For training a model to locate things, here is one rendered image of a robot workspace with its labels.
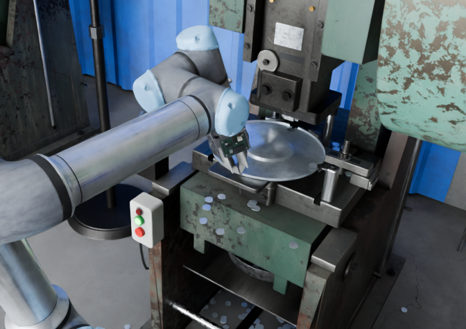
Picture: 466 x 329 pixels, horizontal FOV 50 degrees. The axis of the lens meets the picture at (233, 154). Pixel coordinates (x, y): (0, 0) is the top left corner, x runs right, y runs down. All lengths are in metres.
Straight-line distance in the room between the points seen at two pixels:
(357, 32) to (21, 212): 0.73
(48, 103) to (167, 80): 1.85
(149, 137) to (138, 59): 2.54
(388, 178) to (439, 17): 0.88
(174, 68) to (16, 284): 0.45
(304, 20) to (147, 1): 1.97
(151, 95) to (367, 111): 0.74
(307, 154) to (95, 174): 0.70
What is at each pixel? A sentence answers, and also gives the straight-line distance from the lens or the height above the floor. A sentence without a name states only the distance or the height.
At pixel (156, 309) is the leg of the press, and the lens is 1.66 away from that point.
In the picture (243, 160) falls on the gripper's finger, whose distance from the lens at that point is 1.13.
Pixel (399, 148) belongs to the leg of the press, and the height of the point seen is 0.71.
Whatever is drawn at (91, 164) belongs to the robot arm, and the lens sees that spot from 0.69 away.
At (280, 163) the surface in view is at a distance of 1.22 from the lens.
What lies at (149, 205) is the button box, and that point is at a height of 0.63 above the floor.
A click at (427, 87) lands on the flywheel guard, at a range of 0.81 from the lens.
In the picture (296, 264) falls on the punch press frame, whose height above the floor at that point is 0.57.
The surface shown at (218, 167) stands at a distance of 1.19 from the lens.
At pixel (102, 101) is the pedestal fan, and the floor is 0.56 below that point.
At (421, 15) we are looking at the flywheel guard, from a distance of 0.75.
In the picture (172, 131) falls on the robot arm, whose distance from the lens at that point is 0.76.
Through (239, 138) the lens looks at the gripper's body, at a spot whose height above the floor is 0.92.
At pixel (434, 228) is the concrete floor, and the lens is 2.49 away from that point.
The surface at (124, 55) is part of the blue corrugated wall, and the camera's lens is 3.31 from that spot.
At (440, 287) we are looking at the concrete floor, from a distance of 2.20.
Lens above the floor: 1.43
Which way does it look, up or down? 32 degrees down
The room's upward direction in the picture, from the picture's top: 4 degrees clockwise
